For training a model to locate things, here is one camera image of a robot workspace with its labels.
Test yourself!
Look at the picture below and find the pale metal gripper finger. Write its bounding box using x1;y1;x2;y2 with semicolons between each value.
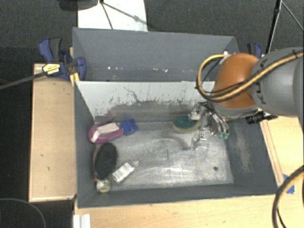
190;131;209;151
190;110;202;122

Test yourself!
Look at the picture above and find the green and cream round sponge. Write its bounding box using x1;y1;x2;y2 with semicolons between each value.
172;114;201;134

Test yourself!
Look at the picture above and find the grey metal bin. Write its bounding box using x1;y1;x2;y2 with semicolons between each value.
71;27;279;209

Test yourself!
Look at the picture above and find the blue block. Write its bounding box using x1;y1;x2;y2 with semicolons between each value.
120;118;139;136

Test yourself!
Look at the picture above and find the clear glass bottle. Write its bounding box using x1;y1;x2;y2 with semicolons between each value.
111;160;140;183

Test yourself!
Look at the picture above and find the purple and white oval thing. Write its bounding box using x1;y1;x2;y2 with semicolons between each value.
87;117;125;144

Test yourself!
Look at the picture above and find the black oval brush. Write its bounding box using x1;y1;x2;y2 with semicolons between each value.
93;142;118;181

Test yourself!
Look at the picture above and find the small white round thing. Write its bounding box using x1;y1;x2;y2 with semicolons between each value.
95;179;112;194

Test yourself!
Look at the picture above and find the pale wood board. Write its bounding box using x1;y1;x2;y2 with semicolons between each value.
28;63;78;203

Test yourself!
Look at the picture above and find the black cylinder on white bracket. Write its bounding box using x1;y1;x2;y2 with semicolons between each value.
246;111;278;125

